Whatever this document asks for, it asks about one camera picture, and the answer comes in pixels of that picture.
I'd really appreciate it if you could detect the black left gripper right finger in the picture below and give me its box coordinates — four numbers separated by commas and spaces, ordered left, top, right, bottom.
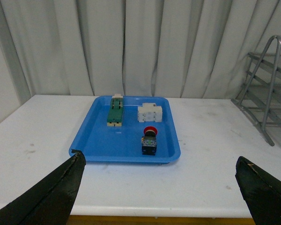
236, 156, 281, 225

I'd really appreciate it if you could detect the red emergency stop button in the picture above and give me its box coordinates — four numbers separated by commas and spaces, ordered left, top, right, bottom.
141, 126, 158, 156

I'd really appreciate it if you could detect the blue plastic tray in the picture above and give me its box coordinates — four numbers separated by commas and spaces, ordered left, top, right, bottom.
69, 96, 181, 164

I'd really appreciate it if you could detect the silver mesh letter rack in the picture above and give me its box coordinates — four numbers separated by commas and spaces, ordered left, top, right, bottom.
232, 35, 281, 146

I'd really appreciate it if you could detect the white curtain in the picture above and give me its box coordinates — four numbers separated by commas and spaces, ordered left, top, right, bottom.
0, 0, 281, 130

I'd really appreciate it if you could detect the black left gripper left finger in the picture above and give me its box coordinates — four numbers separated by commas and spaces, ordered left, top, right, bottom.
0, 151, 86, 225

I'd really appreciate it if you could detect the green knife switch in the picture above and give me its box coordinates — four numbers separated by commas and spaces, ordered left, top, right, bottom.
107, 94, 124, 127

